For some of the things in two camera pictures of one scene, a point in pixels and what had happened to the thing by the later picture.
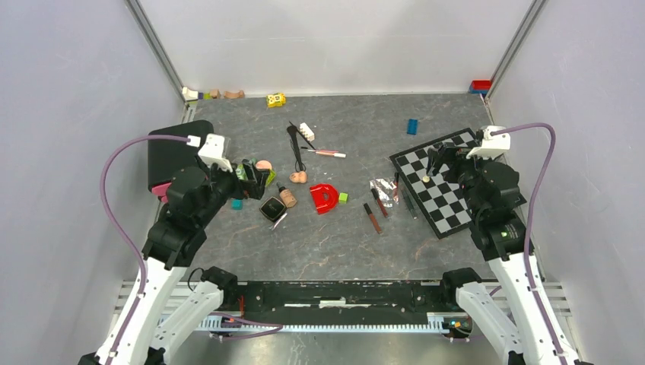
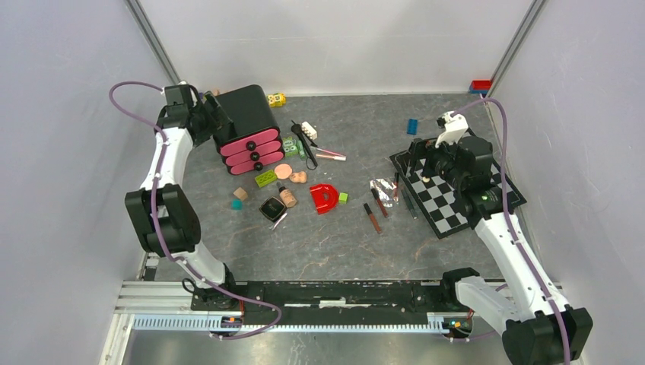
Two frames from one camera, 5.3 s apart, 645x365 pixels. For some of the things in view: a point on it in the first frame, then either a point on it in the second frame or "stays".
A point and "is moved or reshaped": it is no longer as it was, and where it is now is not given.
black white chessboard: x=441 y=201 stays
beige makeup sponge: x=298 y=177 stays
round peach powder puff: x=263 y=164 → x=283 y=170
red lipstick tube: x=376 y=196 stays
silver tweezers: x=277 y=223 stays
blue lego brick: x=412 y=126 stays
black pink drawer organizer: x=166 y=157 is moved or reshaped
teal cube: x=236 y=204 stays
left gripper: x=254 y=185 → x=217 y=119
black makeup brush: x=293 y=131 is moved or reshaped
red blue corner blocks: x=481 y=86 stays
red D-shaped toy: x=325 y=196 stays
